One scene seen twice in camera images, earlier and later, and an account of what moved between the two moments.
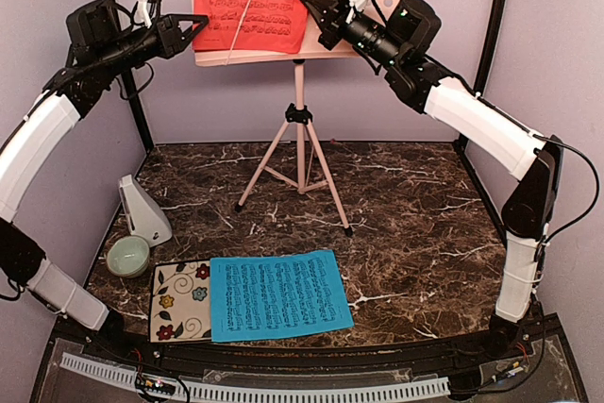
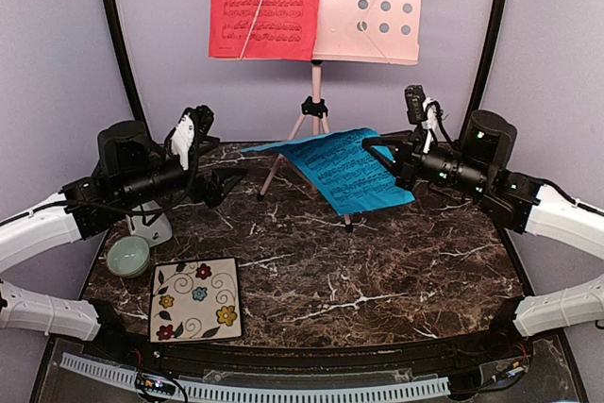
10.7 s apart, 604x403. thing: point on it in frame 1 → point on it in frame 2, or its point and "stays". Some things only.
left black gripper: x=170 y=38 → x=213 y=194
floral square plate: x=180 y=305 stays
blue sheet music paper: x=274 y=295 → x=351 y=176
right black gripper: x=331 y=19 → x=407 y=161
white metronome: x=147 y=219 stays
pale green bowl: x=128 y=256 stays
